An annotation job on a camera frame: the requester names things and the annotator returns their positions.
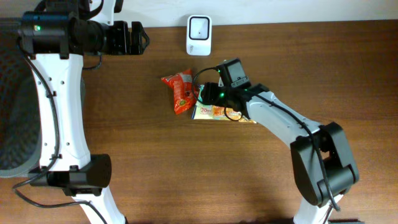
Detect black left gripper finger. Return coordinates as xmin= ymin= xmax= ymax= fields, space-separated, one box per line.
xmin=135 ymin=39 xmax=150 ymax=55
xmin=131 ymin=21 xmax=150 ymax=40

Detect yellow wet wipes pack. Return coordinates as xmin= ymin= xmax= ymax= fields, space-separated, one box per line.
xmin=191 ymin=101 xmax=256 ymax=123

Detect red snack bag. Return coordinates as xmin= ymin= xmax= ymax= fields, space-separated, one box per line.
xmin=161 ymin=69 xmax=197 ymax=114

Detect small orange snack packet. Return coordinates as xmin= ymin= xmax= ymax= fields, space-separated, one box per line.
xmin=211 ymin=106 xmax=234 ymax=119

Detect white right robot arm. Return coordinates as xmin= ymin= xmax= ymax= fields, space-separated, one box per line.
xmin=200 ymin=83 xmax=359 ymax=223

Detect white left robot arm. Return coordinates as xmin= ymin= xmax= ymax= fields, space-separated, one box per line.
xmin=18 ymin=0 xmax=150 ymax=223

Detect white barcode scanner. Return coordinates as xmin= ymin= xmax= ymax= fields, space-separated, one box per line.
xmin=186 ymin=15 xmax=213 ymax=56

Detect grey plastic lattice basket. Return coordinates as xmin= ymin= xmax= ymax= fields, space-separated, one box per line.
xmin=1 ymin=14 xmax=92 ymax=182

